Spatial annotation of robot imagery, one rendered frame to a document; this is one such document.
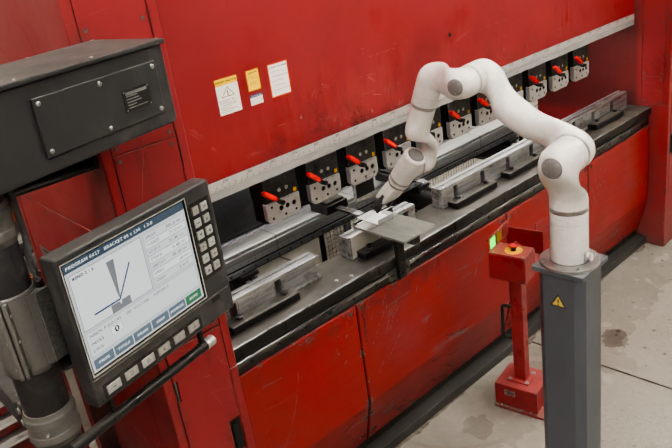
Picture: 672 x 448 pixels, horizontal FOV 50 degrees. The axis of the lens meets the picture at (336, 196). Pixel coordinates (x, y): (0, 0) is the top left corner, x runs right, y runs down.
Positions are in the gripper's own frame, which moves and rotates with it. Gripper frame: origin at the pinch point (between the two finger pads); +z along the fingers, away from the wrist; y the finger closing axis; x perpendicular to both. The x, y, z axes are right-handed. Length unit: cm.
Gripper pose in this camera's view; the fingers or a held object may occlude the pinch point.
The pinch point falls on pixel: (382, 205)
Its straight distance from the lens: 280.9
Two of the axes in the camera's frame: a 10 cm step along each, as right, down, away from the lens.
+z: -3.3, 5.8, 7.4
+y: -7.3, 3.5, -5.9
